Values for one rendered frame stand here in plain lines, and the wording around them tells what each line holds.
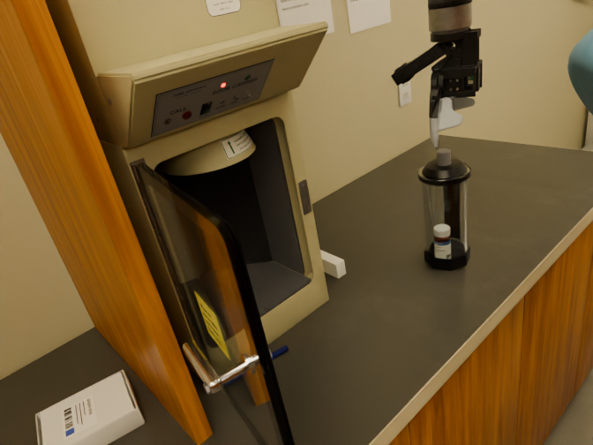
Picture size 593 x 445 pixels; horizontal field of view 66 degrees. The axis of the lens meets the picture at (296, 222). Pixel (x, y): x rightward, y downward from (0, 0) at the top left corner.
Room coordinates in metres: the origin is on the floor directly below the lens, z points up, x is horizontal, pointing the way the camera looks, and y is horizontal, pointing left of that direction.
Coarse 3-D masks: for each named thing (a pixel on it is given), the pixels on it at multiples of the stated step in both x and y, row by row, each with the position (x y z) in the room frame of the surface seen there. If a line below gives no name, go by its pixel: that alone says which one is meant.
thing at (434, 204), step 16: (464, 176) 0.84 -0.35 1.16; (432, 192) 0.86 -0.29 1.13; (448, 192) 0.85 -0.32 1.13; (464, 192) 0.86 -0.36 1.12; (432, 208) 0.86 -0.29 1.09; (448, 208) 0.85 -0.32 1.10; (464, 208) 0.85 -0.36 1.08; (432, 224) 0.87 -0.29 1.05; (448, 224) 0.85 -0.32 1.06; (464, 224) 0.85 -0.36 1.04; (432, 240) 0.87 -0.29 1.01; (448, 240) 0.85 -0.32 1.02; (464, 240) 0.85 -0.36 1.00; (448, 256) 0.85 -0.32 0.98
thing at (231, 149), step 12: (240, 132) 0.80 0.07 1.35; (216, 144) 0.76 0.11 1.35; (228, 144) 0.76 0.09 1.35; (240, 144) 0.78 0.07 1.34; (252, 144) 0.81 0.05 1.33; (180, 156) 0.76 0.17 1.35; (192, 156) 0.75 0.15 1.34; (204, 156) 0.75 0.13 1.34; (216, 156) 0.75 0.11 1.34; (228, 156) 0.75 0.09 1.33; (240, 156) 0.76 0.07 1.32; (168, 168) 0.77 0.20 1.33; (180, 168) 0.75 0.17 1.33; (192, 168) 0.74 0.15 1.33; (204, 168) 0.74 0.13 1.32; (216, 168) 0.74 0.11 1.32
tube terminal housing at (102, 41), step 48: (48, 0) 0.69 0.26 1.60; (96, 0) 0.66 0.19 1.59; (144, 0) 0.69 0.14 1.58; (192, 0) 0.74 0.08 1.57; (240, 0) 0.79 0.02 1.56; (96, 48) 0.64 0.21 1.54; (144, 48) 0.68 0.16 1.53; (192, 48) 0.72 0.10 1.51; (96, 96) 0.65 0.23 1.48; (288, 96) 0.82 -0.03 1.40; (144, 144) 0.65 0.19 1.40; (192, 144) 0.70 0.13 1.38; (288, 144) 0.81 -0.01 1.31; (144, 240) 0.68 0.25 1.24
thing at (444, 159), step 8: (440, 152) 0.88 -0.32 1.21; (448, 152) 0.88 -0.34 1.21; (432, 160) 0.92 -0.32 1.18; (440, 160) 0.88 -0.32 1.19; (448, 160) 0.88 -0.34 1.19; (456, 160) 0.90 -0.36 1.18; (424, 168) 0.90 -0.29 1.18; (432, 168) 0.88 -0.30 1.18; (440, 168) 0.87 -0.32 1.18; (448, 168) 0.86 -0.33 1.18; (456, 168) 0.86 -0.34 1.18; (464, 168) 0.86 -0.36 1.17; (432, 176) 0.86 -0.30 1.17; (440, 176) 0.85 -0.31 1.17; (448, 176) 0.85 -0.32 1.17; (456, 176) 0.85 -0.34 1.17
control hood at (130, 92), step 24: (312, 24) 0.73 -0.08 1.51; (216, 48) 0.65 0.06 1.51; (240, 48) 0.64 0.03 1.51; (264, 48) 0.66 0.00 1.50; (288, 48) 0.70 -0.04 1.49; (312, 48) 0.74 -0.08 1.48; (120, 72) 0.58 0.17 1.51; (144, 72) 0.56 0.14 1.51; (168, 72) 0.57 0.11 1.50; (192, 72) 0.60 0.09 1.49; (216, 72) 0.63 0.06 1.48; (288, 72) 0.75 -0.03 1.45; (120, 96) 0.58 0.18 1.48; (144, 96) 0.57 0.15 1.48; (264, 96) 0.75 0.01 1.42; (120, 120) 0.61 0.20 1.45; (144, 120) 0.60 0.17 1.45
